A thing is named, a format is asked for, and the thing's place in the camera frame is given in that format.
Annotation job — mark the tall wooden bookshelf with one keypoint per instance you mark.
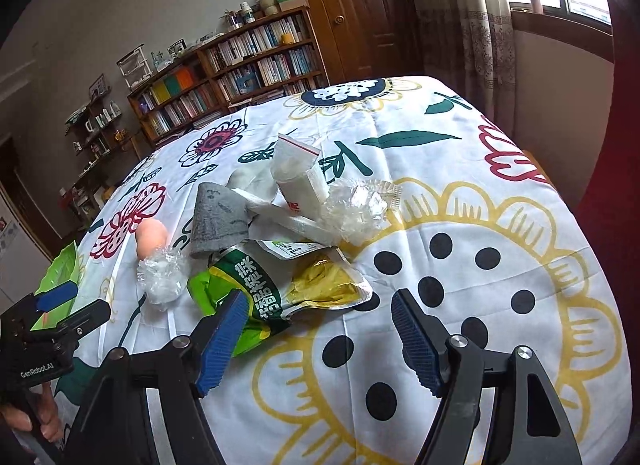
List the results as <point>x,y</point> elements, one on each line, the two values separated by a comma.
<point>260,60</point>

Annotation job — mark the green plastic container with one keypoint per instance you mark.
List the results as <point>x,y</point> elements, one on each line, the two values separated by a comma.
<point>62,267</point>

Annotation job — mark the large crumpled clear wrap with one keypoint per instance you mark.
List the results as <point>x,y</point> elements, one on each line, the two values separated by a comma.
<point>352,215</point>

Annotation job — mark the dark red cloth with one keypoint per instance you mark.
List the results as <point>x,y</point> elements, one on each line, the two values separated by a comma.
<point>615,170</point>

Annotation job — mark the orange jar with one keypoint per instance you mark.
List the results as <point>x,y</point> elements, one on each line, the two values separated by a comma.
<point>286,38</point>

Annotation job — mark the small clear wrap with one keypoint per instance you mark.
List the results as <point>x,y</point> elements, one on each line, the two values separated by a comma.
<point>160,280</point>

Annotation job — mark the white plastic drawer organizer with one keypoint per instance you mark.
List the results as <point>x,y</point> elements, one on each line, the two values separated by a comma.
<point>135,67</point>

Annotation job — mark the clear packet with yellow contents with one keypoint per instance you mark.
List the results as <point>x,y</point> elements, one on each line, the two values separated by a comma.
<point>325,287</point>

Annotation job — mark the clear pleated plastic cup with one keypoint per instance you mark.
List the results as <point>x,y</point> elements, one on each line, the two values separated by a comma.
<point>390,192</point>

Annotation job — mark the person's left hand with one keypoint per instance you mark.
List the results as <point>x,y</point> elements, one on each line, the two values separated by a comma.
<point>47,417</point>

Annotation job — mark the zip bag with white contents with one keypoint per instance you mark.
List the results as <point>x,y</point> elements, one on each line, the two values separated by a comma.
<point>295,155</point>

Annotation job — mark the small photo frame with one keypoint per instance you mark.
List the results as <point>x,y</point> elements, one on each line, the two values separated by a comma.
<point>176,47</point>

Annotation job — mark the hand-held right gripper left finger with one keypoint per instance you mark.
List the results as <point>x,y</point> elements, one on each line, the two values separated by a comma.
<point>225,340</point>

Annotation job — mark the brown wooden door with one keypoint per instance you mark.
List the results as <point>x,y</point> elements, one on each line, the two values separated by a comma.
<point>350,15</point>

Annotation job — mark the ball of twine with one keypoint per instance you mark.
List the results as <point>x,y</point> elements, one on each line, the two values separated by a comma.
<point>267,5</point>

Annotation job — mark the peach rubber toy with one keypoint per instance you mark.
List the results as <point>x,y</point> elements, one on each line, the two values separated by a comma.
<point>151,240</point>

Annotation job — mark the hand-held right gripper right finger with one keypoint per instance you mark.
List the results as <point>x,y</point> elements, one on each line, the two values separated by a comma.
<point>412,340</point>

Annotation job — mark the patterned beige curtain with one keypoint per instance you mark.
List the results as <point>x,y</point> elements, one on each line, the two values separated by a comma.
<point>465,35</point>

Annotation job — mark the long white wrapper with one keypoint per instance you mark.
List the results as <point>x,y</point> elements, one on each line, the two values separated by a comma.
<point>285,219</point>

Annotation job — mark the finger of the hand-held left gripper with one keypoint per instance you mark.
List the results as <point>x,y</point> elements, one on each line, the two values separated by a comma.
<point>82,319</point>
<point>56,295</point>

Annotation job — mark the green snack bag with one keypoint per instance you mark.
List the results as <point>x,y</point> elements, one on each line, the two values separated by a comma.
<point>267,290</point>

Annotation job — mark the brown cardboard box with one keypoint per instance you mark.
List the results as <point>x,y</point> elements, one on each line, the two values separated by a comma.
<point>295,4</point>

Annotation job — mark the dark shelf rack with bottles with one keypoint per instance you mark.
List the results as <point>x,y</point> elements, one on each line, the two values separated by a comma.
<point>100,145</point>

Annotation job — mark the grey felt cloth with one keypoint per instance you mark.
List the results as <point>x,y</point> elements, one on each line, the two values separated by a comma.
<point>217,220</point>

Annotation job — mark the low wooden bookshelf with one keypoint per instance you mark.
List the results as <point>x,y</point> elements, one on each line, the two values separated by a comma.
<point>175,95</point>

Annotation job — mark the white zip-lock bag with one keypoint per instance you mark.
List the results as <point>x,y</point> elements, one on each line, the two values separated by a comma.
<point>305,192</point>

